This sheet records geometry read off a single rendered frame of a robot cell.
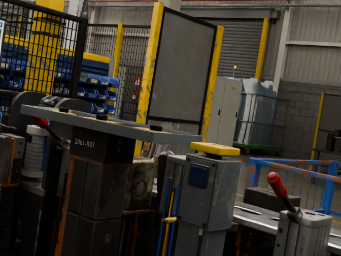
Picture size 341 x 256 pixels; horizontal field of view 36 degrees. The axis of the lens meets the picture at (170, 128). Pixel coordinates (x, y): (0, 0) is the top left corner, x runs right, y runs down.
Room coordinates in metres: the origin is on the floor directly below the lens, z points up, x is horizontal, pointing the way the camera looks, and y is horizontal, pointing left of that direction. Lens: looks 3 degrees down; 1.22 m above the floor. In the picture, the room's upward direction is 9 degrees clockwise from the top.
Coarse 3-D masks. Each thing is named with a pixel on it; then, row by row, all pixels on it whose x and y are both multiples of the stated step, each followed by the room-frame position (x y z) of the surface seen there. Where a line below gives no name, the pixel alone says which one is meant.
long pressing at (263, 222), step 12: (156, 180) 1.42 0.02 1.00; (156, 192) 1.23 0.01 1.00; (240, 204) 1.25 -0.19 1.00; (240, 216) 1.09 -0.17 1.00; (252, 216) 1.12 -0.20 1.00; (264, 216) 1.14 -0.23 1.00; (276, 216) 1.17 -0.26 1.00; (264, 228) 1.05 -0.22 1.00; (276, 228) 1.03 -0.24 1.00; (336, 240) 1.02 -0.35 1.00; (336, 252) 0.95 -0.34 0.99
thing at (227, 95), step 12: (216, 84) 13.27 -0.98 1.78; (228, 84) 13.67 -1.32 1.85; (240, 84) 14.08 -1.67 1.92; (216, 96) 13.33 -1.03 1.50; (228, 96) 13.74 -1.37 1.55; (240, 96) 14.15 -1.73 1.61; (216, 108) 13.39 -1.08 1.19; (228, 108) 13.80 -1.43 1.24; (216, 120) 13.46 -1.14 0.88; (228, 120) 13.87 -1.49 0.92; (216, 132) 13.52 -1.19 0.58; (228, 132) 13.94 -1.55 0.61; (228, 144) 14.01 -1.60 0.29
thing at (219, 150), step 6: (192, 144) 0.84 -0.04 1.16; (198, 144) 0.84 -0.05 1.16; (204, 144) 0.83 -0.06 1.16; (210, 144) 0.85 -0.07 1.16; (216, 144) 0.87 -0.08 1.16; (198, 150) 0.84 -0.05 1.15; (204, 150) 0.83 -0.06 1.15; (210, 150) 0.82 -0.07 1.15; (216, 150) 0.81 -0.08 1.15; (222, 150) 0.81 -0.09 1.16; (228, 150) 0.83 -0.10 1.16; (234, 150) 0.84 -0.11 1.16; (210, 156) 0.84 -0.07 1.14; (216, 156) 0.84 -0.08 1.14
